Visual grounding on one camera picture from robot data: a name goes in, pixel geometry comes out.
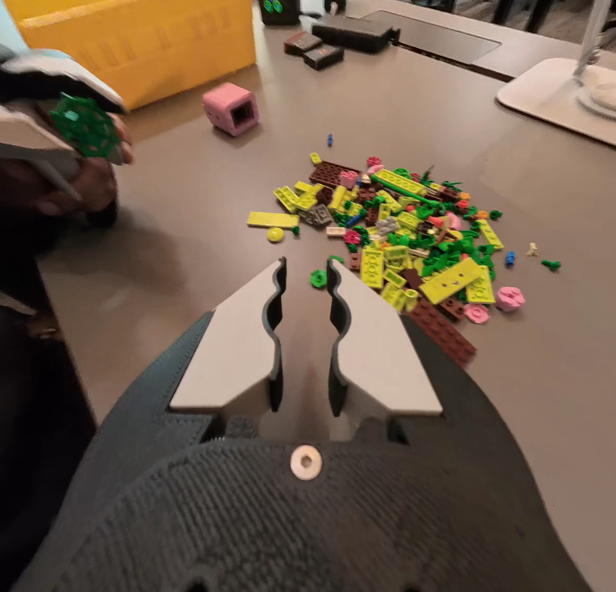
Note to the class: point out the large brown studded plate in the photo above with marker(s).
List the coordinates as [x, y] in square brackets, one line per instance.
[332, 172]

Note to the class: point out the dark maroon studded plate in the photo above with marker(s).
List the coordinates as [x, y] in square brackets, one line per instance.
[442, 332]

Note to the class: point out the pile of colourful toy bricks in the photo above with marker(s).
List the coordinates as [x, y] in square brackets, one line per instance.
[423, 236]

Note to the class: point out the lime round dome piece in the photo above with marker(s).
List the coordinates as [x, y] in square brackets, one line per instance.
[276, 234]

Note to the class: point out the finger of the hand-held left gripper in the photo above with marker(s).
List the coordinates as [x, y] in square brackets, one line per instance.
[57, 77]
[29, 135]

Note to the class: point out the white monitor stand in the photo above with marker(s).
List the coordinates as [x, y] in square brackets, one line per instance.
[553, 96]

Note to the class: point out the green spoked wheel piece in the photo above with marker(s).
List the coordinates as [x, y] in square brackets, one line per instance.
[86, 125]

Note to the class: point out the small dark box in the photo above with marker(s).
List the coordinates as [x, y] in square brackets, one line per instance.
[323, 57]
[302, 42]

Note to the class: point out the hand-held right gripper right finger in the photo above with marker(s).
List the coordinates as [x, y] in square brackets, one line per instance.
[385, 366]

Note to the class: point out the yellow storage bin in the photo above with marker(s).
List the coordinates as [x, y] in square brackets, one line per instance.
[144, 34]

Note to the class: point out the pink hollow cube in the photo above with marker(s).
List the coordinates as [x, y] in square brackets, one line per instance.
[224, 104]

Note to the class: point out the long lime flat tile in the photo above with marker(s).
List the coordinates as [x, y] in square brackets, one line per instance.
[272, 219]

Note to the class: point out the black device with green lights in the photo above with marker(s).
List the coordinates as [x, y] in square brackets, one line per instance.
[281, 5]

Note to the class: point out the green round plate piece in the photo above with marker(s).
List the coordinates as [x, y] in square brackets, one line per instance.
[318, 278]

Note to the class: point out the person's left hand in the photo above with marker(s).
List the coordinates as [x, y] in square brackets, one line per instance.
[96, 188]

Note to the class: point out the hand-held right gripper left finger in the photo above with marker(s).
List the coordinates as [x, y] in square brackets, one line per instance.
[231, 361]

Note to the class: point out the long black bar device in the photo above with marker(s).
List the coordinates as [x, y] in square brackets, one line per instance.
[351, 34]

